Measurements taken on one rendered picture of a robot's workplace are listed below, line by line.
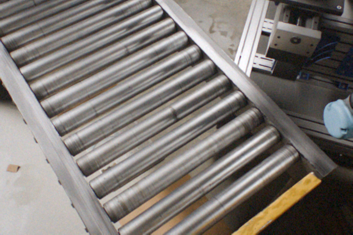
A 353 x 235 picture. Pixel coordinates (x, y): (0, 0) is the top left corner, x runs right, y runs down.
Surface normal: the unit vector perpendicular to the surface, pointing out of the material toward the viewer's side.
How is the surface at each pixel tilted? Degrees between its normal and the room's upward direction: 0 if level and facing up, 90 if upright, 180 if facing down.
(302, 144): 0
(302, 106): 0
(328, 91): 0
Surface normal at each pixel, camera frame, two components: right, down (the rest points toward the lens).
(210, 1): 0.04, -0.52
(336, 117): -0.97, 0.18
